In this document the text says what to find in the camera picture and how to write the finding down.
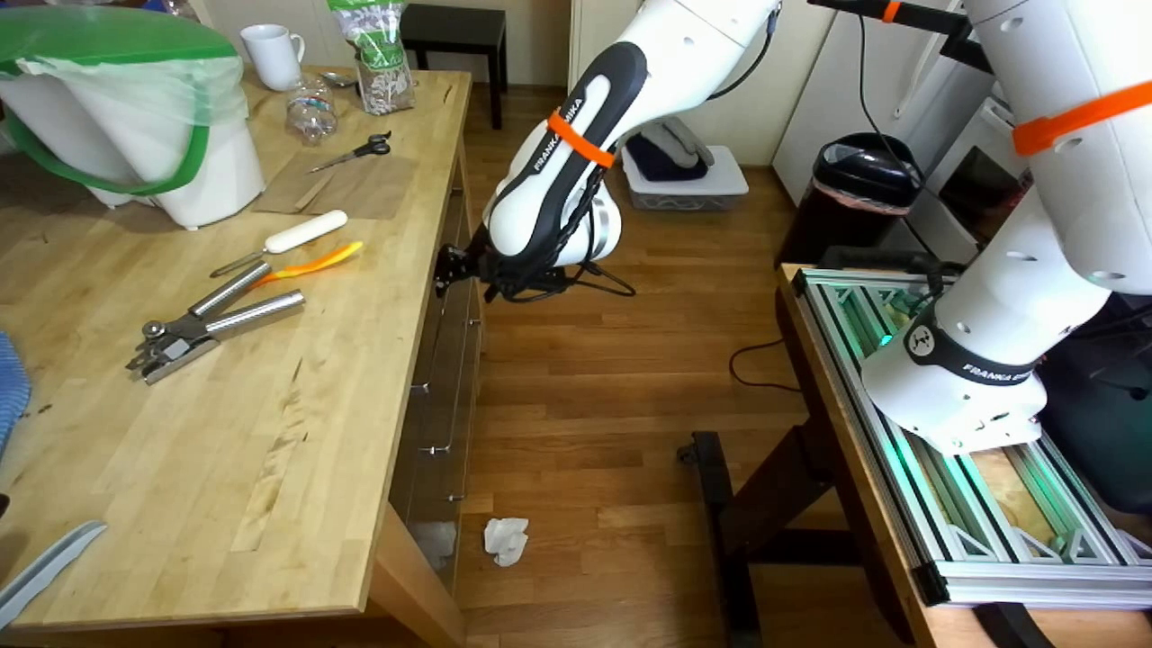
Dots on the dark storage box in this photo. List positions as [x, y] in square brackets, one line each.
[1104, 418]

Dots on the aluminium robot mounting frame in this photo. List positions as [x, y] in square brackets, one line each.
[960, 516]

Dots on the white stove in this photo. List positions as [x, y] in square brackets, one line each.
[984, 183]

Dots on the white floor tray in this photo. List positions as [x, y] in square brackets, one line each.
[714, 193]

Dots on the green white snack bag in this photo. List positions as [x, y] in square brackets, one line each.
[381, 66]

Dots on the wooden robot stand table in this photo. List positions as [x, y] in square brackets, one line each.
[839, 481]

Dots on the black trash can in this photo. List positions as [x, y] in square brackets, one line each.
[857, 183]

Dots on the wooden kitchen island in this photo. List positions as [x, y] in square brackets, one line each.
[416, 588]

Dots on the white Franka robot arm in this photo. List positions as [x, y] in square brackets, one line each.
[1020, 276]

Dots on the black stand foot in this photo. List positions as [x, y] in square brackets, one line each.
[720, 516]

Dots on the black boom with orange clamps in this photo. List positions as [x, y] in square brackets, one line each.
[923, 21]

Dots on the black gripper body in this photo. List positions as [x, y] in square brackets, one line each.
[507, 276]

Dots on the blue cloth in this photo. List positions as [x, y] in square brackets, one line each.
[8, 389]

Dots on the crumpled white paper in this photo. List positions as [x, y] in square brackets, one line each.
[507, 543]

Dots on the white mug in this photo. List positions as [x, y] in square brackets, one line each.
[276, 57]

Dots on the clear glass jar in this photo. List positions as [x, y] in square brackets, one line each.
[312, 114]

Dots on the silver metal can opener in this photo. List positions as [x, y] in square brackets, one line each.
[227, 315]

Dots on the grey flat strip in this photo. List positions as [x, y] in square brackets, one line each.
[48, 569]

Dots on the white bin with green bag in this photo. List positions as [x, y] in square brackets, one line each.
[120, 111]

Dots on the white refrigerator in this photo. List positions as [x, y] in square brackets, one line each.
[828, 84]

